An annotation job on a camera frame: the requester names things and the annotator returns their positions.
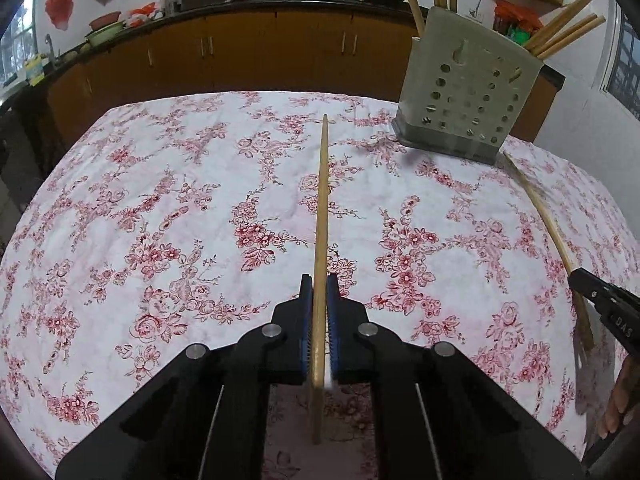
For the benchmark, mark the red bowl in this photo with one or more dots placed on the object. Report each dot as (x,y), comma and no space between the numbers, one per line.
(105,20)

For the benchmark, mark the red bag of condiments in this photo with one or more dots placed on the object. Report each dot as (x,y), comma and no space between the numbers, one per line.
(515,20)

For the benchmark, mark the yellow dish soap bottle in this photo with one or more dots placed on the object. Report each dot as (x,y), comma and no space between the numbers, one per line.
(35,70)

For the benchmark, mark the black kitchen countertop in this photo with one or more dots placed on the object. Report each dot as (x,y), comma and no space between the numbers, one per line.
(210,9)

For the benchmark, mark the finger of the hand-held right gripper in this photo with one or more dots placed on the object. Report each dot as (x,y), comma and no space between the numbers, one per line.
(592,290)

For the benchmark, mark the barred window with white frame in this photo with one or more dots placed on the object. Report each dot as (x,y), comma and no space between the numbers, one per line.
(625,60)

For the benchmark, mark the grey perforated utensil holder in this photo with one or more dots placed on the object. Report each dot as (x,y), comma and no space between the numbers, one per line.
(465,85)

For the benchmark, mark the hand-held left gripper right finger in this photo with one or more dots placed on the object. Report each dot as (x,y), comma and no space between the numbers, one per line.
(334,330)

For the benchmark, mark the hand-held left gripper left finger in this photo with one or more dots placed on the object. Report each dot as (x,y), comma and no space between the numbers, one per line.
(306,330)

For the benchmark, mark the metal faucet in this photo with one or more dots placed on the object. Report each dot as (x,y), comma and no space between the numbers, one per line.
(50,47)

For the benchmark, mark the orange and white plastic bag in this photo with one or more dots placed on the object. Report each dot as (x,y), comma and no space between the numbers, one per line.
(142,15)

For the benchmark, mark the green basin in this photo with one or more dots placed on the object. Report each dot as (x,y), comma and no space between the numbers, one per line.
(102,34)

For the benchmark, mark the person's right hand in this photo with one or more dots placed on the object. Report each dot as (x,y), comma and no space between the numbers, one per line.
(622,400)

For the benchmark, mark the red floral tablecloth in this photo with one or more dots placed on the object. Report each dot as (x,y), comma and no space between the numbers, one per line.
(175,210)

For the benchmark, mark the orange lower kitchen cabinets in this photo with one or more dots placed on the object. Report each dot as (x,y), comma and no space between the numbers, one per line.
(250,55)

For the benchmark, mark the red wall decoration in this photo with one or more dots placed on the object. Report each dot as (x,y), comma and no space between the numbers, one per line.
(60,7)

